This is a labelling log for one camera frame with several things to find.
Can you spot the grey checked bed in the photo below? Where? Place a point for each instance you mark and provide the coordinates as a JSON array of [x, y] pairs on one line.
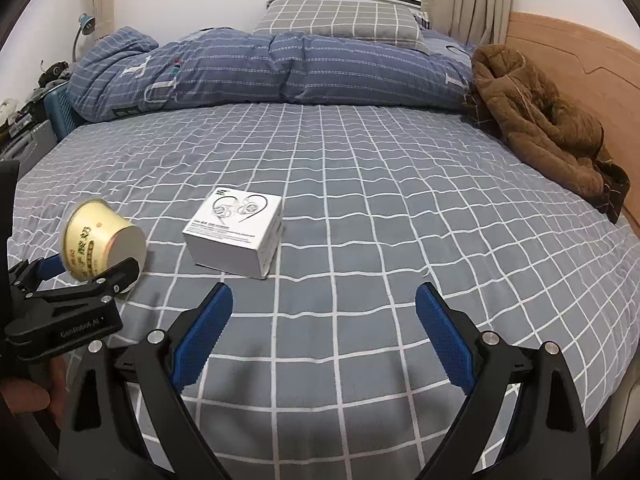
[[375, 185]]

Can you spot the teal suitcase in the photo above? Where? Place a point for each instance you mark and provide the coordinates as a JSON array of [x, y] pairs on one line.
[[60, 112]]

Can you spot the grey suitcase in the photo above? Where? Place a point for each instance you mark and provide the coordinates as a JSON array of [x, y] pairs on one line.
[[27, 142]]

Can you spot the dark clutter pile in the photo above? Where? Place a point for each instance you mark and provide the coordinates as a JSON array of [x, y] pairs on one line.
[[52, 75]]

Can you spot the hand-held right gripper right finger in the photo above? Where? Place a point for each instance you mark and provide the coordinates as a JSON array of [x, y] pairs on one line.
[[445, 340]]

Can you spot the brown fleece jacket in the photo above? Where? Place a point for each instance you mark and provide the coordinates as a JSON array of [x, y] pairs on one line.
[[535, 110]]

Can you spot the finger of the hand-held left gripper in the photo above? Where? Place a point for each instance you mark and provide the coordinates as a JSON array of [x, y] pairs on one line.
[[42, 270], [115, 280]]

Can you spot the blue striped quilt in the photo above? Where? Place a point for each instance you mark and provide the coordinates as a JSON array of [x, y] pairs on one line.
[[275, 70]]

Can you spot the yellow yogurt cup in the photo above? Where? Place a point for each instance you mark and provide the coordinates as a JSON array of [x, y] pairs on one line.
[[95, 240]]

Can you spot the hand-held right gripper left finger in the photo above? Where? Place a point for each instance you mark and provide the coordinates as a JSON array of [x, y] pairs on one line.
[[202, 340]]

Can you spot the blue desk lamp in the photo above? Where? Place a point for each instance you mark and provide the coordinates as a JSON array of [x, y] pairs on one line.
[[88, 22]]

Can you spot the wooden headboard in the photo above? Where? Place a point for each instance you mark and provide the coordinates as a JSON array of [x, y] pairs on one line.
[[575, 55]]

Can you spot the person's left hand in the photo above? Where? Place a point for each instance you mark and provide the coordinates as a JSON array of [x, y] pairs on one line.
[[25, 397]]

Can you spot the white earphone box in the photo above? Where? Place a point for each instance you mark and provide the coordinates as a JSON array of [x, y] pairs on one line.
[[230, 225]]

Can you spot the grey checked pillow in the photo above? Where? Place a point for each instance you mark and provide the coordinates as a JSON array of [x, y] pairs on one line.
[[340, 22]]

